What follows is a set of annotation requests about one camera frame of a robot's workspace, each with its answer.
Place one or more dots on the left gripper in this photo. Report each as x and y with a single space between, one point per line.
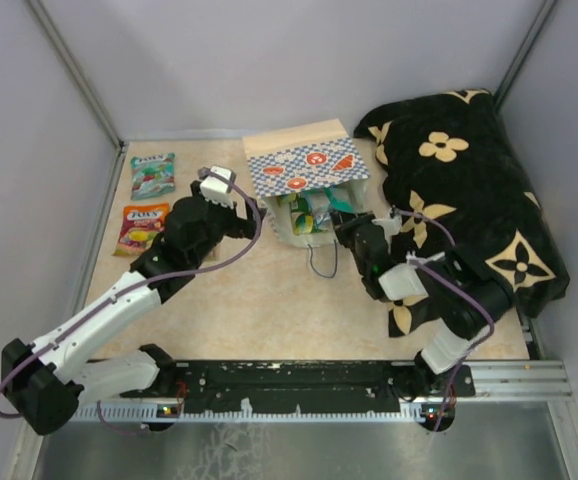
240 226

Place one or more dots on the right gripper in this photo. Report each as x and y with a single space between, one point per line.
344 227

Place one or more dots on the orange fruits candy bag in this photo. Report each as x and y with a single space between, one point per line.
140 225

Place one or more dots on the green mint candy bag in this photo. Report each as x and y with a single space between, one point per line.
339 199
152 176

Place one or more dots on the checkered paper bag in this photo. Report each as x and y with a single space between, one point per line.
306 160

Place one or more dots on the green lemon candy bag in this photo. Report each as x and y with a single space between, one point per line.
302 219

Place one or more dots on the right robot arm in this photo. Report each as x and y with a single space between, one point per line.
455 287

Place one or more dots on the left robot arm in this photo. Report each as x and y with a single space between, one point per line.
49 379

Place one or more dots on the black floral pillow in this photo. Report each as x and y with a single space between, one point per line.
449 163

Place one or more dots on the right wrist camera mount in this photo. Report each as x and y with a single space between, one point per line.
390 225

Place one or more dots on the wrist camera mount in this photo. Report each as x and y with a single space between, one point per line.
390 225
214 185

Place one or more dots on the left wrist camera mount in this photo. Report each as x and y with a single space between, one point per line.
214 185

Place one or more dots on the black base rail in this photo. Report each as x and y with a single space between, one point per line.
284 387

